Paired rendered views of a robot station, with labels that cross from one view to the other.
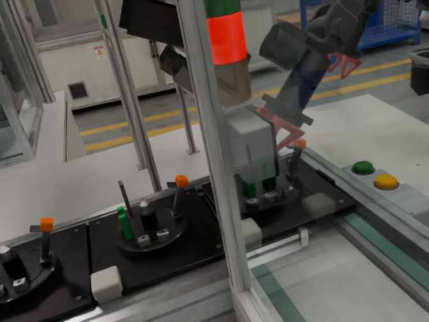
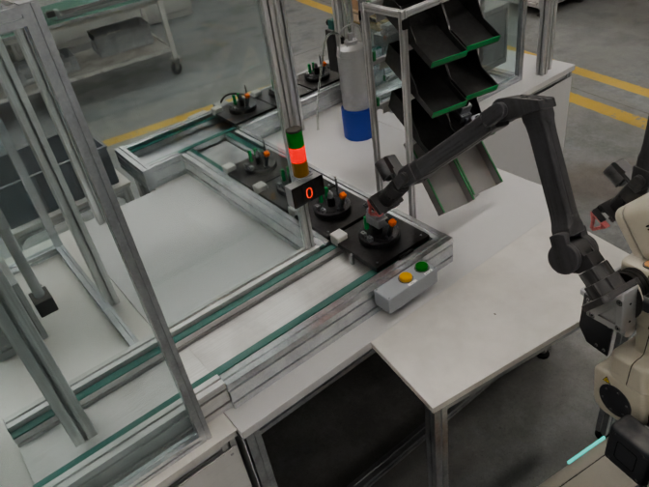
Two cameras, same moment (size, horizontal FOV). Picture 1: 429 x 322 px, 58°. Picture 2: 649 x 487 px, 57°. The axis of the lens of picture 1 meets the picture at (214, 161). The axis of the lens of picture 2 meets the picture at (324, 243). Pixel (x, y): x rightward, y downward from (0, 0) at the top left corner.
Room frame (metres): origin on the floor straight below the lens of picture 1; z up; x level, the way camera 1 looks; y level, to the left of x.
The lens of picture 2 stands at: (-0.02, -1.60, 2.18)
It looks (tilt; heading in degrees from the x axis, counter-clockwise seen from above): 36 degrees down; 72
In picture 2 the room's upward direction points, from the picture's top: 9 degrees counter-clockwise
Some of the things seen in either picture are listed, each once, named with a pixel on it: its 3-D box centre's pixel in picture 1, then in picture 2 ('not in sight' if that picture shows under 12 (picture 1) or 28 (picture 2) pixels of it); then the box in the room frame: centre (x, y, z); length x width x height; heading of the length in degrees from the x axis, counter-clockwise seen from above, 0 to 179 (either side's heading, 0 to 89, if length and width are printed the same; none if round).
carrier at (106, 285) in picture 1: (147, 216); (330, 199); (0.61, 0.14, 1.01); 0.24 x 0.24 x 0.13; 14
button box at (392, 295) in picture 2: not in sight; (406, 285); (0.64, -0.33, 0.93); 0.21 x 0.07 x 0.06; 14
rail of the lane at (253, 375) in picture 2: not in sight; (348, 310); (0.44, -0.32, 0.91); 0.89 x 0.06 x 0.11; 14
